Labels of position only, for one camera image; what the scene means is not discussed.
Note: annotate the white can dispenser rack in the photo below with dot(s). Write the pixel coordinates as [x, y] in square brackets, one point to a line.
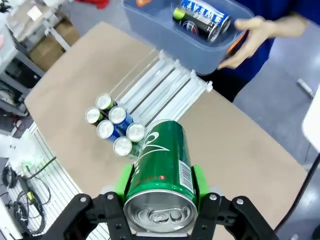
[162, 80]

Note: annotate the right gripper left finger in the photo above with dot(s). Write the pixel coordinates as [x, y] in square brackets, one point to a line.
[80, 207]

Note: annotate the grooved aluminium base plate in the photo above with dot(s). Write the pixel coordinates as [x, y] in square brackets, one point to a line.
[57, 175]

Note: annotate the large white table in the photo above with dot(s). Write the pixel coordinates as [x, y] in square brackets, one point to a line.
[312, 120]

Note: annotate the person's left forearm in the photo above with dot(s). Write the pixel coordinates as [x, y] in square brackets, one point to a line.
[290, 25]

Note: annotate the blue plastic bin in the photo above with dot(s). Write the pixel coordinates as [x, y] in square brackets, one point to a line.
[162, 37]

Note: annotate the person in blue t-shirt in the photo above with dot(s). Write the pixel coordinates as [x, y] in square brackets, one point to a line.
[287, 6]

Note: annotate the brown cardboard box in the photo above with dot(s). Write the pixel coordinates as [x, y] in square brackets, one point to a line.
[47, 52]
[66, 31]

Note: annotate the blue beverage can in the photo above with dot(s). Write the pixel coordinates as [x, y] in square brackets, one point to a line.
[117, 114]
[105, 129]
[200, 8]

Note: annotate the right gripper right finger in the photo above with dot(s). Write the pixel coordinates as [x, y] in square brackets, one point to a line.
[237, 210]

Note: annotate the green beverage can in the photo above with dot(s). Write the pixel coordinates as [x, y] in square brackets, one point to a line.
[135, 132]
[122, 146]
[160, 162]

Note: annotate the grey metal rack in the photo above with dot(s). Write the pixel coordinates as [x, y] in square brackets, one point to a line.
[15, 62]

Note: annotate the person's left hand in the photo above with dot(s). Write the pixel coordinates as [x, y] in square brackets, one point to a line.
[250, 37]

